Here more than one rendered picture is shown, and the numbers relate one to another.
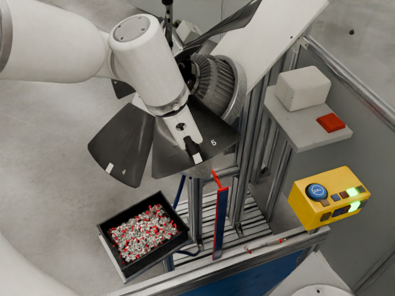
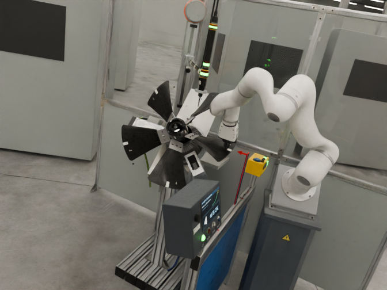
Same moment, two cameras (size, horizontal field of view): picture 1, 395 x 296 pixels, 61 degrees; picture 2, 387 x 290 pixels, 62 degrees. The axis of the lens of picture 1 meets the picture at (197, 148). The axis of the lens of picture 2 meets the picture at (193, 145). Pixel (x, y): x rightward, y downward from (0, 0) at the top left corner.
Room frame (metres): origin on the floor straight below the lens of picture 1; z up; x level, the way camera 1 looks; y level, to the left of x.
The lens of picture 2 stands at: (-0.51, 1.39, 1.81)
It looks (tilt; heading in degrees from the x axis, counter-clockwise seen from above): 20 degrees down; 312
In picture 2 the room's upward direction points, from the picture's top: 11 degrees clockwise
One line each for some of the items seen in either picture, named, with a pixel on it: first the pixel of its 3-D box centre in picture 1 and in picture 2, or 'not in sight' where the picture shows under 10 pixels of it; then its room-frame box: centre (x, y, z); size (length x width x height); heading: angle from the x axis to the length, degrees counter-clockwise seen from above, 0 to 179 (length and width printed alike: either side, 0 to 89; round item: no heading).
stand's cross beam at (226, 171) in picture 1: (218, 174); not in sight; (0.93, -0.10, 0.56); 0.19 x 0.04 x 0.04; 110
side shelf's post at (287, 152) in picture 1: (280, 177); not in sight; (1.02, -0.41, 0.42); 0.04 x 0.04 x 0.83; 20
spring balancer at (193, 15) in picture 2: not in sight; (194, 11); (1.31, -0.35, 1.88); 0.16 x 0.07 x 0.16; 55
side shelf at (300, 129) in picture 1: (299, 112); (203, 156); (1.02, -0.41, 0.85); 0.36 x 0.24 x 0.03; 20
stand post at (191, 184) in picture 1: (194, 194); (164, 221); (0.89, 0.01, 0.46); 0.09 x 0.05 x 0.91; 20
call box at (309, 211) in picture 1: (326, 198); (257, 165); (0.49, -0.33, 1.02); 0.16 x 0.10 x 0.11; 110
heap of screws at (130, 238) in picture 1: (143, 234); not in sight; (0.48, 0.16, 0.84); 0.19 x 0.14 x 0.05; 125
